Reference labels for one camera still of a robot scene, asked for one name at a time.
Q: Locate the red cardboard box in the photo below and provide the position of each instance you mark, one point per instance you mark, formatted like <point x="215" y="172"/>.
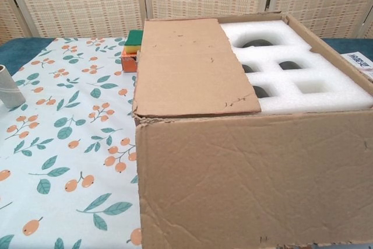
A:
<point x="247" y="179"/>

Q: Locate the small orange box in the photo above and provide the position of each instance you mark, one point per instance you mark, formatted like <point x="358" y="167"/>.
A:
<point x="128" y="61"/>

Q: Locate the white pink toothpaste box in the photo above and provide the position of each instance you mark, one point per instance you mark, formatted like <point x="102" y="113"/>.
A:
<point x="360" y="62"/>

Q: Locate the small black cup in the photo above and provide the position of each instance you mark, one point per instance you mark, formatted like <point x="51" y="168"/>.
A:
<point x="247" y="69"/>

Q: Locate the green yellow sponge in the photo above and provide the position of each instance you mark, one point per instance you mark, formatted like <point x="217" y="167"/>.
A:
<point x="133" y="39"/>

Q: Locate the large black pot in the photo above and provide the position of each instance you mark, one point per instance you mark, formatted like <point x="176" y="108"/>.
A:
<point x="258" y="44"/>

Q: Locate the floral tablecloth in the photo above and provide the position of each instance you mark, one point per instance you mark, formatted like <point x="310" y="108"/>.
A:
<point x="64" y="150"/>

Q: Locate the bamboo folding screen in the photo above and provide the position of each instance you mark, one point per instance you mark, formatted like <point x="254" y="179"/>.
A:
<point x="87" y="1"/>

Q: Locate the white foam insert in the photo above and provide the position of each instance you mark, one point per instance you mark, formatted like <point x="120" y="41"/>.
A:
<point x="329" y="65"/>

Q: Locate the cardboard tube roll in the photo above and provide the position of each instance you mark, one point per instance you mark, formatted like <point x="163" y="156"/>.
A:
<point x="10" y="88"/>

